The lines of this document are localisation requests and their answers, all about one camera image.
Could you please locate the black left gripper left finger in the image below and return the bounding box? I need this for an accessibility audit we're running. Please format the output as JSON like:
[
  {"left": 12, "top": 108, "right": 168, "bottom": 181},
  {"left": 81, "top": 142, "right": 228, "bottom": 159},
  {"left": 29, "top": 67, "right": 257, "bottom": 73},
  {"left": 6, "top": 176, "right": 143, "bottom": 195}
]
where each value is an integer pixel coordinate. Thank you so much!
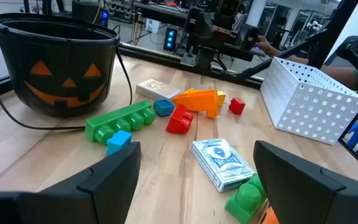
[{"left": 0, "top": 141, "right": 142, "bottom": 224}]

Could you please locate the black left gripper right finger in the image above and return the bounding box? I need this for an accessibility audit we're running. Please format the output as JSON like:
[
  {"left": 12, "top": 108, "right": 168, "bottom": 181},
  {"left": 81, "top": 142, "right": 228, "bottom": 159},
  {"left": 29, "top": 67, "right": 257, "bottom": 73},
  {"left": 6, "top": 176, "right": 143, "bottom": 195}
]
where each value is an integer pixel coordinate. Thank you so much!
[{"left": 253, "top": 140, "right": 358, "bottom": 224}]

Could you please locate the orange foam die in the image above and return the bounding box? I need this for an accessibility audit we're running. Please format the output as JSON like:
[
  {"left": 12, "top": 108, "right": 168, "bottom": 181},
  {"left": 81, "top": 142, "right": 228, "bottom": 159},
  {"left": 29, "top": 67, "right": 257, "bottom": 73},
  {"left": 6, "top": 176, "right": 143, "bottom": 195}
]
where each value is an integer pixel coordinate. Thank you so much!
[{"left": 259, "top": 205, "right": 281, "bottom": 224}]

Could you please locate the small light blue block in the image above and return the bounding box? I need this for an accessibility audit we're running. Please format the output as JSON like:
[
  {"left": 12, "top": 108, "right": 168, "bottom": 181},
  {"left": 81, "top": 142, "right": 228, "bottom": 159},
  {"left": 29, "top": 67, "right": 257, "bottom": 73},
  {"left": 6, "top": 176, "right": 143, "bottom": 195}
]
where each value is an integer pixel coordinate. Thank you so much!
[{"left": 106, "top": 129, "right": 133, "bottom": 156}]

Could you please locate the short green building block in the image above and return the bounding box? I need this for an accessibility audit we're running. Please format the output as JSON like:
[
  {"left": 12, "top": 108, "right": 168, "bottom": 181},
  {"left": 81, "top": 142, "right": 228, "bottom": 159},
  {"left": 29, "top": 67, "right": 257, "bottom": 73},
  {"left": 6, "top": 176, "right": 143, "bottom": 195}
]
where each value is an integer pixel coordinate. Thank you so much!
[{"left": 224, "top": 173, "right": 267, "bottom": 224}]

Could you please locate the long green building block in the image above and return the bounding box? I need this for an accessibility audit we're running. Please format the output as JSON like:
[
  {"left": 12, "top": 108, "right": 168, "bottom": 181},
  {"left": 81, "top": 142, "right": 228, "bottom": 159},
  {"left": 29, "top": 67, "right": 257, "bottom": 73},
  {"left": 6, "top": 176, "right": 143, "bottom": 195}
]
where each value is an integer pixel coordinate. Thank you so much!
[{"left": 85, "top": 100, "right": 157, "bottom": 144}]

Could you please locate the white playing card box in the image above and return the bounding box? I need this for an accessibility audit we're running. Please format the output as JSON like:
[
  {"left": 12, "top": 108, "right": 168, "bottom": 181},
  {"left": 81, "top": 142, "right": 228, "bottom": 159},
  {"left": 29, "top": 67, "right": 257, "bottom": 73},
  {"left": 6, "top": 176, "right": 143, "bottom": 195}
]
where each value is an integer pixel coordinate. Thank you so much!
[{"left": 190, "top": 138, "right": 257, "bottom": 193}]

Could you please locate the teal hollow cube block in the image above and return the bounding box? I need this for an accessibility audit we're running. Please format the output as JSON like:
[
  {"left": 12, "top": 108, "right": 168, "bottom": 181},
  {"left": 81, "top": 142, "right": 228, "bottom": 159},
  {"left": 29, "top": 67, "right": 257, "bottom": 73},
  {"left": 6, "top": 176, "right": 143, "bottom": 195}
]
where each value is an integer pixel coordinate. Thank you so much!
[{"left": 152, "top": 98, "right": 176, "bottom": 117}]

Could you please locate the red double building block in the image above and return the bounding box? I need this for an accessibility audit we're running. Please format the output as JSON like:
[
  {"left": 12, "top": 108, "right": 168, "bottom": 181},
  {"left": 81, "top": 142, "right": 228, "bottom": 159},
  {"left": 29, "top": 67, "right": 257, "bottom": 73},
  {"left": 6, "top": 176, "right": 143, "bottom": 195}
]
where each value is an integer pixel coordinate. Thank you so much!
[{"left": 165, "top": 103, "right": 195, "bottom": 135}]

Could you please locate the small red block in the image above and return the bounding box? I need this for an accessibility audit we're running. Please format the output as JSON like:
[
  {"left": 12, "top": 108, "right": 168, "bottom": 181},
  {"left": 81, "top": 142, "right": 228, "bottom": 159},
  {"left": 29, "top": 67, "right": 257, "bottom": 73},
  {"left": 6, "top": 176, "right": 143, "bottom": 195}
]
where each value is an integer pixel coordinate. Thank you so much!
[{"left": 228, "top": 97, "right": 246, "bottom": 116}]

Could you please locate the large orange building block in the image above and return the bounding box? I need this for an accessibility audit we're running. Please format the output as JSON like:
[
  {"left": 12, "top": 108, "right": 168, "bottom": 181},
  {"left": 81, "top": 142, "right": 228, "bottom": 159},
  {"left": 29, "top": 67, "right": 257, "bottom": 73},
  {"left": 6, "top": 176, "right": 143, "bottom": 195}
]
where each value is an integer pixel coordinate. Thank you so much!
[{"left": 172, "top": 88, "right": 220, "bottom": 119}]

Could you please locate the small yellow block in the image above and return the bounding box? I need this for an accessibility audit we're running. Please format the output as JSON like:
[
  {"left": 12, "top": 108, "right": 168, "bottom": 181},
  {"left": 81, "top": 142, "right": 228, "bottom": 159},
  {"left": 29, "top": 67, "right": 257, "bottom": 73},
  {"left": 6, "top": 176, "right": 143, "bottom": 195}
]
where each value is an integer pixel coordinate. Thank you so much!
[{"left": 216, "top": 90, "right": 227, "bottom": 106}]

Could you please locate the person's forearm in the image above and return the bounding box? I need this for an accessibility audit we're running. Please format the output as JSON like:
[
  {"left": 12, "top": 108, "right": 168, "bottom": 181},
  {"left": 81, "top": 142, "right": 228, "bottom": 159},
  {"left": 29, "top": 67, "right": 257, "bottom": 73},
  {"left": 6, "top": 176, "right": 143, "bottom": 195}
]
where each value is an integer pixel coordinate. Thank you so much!
[{"left": 270, "top": 49, "right": 358, "bottom": 90}]

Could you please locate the white perforated basket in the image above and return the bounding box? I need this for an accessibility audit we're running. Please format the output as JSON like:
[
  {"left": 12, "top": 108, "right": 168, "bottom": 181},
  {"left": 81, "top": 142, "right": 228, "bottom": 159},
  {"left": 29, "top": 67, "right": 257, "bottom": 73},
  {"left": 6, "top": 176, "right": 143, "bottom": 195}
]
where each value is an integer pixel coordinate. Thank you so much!
[{"left": 259, "top": 56, "right": 358, "bottom": 146}]

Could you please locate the black jack-o-lantern bucket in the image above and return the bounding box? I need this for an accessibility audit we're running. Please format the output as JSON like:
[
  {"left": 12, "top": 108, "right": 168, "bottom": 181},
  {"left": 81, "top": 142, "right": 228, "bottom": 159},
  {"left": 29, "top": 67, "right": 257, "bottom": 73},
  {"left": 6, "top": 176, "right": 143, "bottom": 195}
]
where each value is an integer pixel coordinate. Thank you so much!
[{"left": 0, "top": 12, "right": 134, "bottom": 131}]

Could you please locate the person's hand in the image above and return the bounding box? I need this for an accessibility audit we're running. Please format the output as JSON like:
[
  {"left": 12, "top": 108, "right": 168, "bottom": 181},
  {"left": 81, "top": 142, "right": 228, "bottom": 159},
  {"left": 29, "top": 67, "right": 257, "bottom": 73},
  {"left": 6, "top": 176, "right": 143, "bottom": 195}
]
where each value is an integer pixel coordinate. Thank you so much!
[{"left": 255, "top": 34, "right": 275, "bottom": 57}]

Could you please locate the black computer tower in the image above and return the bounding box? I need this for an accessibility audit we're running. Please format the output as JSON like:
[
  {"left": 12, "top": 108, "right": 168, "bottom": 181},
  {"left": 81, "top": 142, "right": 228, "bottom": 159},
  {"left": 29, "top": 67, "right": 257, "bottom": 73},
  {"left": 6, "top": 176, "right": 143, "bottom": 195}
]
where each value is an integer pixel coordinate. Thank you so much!
[
  {"left": 71, "top": 0, "right": 110, "bottom": 28},
  {"left": 162, "top": 27, "right": 178, "bottom": 52}
]

